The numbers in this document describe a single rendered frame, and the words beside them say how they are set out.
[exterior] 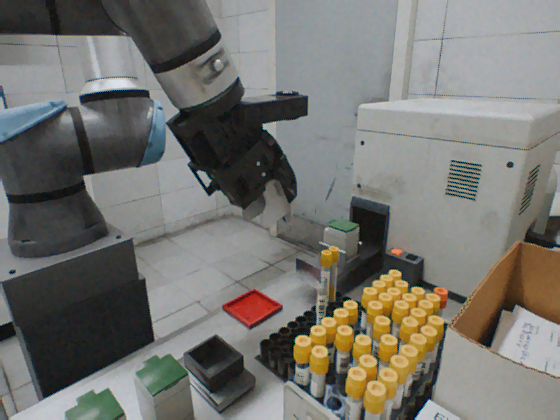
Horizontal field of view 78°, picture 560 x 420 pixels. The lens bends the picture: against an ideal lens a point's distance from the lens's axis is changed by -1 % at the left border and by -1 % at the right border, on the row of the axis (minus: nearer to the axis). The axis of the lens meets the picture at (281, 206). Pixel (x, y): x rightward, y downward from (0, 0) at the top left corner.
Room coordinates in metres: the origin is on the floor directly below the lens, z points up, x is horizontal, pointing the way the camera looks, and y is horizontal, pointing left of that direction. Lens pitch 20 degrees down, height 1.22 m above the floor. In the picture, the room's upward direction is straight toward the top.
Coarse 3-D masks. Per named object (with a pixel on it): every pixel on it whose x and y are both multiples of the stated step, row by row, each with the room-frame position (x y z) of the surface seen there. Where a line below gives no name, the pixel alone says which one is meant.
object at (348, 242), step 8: (328, 232) 0.56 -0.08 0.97; (336, 232) 0.55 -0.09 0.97; (344, 232) 0.54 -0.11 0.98; (352, 232) 0.55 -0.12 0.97; (328, 240) 0.56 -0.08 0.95; (336, 240) 0.55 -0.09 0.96; (344, 240) 0.53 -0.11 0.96; (352, 240) 0.55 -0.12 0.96; (344, 248) 0.53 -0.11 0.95; (352, 248) 0.55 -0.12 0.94; (352, 256) 0.55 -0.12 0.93
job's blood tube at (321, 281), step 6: (318, 282) 0.38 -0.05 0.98; (324, 282) 0.38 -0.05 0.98; (318, 288) 0.38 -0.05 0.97; (324, 288) 0.38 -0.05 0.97; (318, 294) 0.38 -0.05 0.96; (324, 294) 0.38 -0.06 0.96; (318, 300) 0.38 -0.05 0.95; (324, 300) 0.38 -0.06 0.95; (318, 306) 0.38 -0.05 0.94; (324, 306) 0.38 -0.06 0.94; (318, 312) 0.38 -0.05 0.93; (324, 312) 0.38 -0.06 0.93; (318, 318) 0.38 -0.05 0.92; (318, 324) 0.38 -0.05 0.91
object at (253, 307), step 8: (240, 296) 0.49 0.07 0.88; (248, 296) 0.50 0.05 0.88; (256, 296) 0.50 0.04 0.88; (264, 296) 0.49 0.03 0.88; (224, 304) 0.47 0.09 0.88; (232, 304) 0.48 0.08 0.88; (240, 304) 0.48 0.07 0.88; (248, 304) 0.48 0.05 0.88; (256, 304) 0.48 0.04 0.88; (264, 304) 0.48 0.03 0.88; (272, 304) 0.48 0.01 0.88; (280, 304) 0.47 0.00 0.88; (232, 312) 0.45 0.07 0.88; (240, 312) 0.46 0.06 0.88; (248, 312) 0.46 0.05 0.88; (256, 312) 0.46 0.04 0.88; (264, 312) 0.46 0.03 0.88; (272, 312) 0.45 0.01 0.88; (240, 320) 0.44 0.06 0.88; (248, 320) 0.44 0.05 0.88; (256, 320) 0.43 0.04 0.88; (264, 320) 0.44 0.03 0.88
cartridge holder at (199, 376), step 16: (192, 352) 0.34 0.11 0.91; (208, 352) 0.35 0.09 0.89; (224, 352) 0.35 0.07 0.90; (192, 368) 0.32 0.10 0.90; (208, 368) 0.33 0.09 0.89; (224, 368) 0.31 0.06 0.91; (240, 368) 0.33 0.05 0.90; (208, 384) 0.30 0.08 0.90; (224, 384) 0.31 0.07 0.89; (240, 384) 0.31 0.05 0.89; (208, 400) 0.29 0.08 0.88; (224, 400) 0.29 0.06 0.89
